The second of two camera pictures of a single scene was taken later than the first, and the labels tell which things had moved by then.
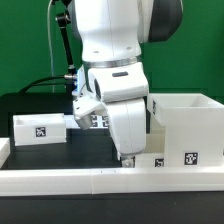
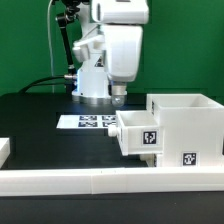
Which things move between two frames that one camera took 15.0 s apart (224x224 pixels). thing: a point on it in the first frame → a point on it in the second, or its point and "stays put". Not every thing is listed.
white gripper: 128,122 → 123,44
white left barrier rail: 5,150 stays put
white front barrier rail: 64,182 stays put
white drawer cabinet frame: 194,128 stays put
